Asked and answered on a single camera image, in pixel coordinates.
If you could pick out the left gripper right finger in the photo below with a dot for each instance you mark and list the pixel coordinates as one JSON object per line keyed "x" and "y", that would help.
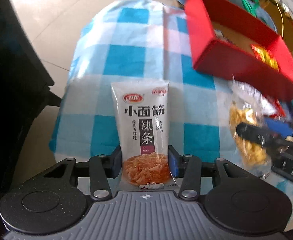
{"x": 191, "y": 169}

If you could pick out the white latiao snack packet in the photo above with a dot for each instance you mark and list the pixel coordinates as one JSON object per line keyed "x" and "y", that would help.
{"x": 142, "y": 119}

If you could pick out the red yellow Trolli packet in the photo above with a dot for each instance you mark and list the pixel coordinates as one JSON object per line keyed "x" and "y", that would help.
{"x": 265, "y": 56}

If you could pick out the red spicy strip packet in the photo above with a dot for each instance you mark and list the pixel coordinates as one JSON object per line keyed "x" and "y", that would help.
{"x": 279, "y": 111}

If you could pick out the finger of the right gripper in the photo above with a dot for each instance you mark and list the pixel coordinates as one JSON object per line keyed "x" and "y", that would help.
{"x": 282, "y": 128}

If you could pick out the red cardboard box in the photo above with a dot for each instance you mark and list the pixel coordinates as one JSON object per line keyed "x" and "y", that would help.
{"x": 234, "y": 60}

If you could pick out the blue checkered tablecloth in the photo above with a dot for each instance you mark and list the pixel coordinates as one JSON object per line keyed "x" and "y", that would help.
{"x": 141, "y": 41}

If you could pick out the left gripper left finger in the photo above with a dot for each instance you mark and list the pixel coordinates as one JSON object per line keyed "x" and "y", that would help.
{"x": 99, "y": 169}

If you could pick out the yellow chips clear bag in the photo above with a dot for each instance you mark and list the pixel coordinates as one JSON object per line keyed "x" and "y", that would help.
{"x": 249, "y": 106}

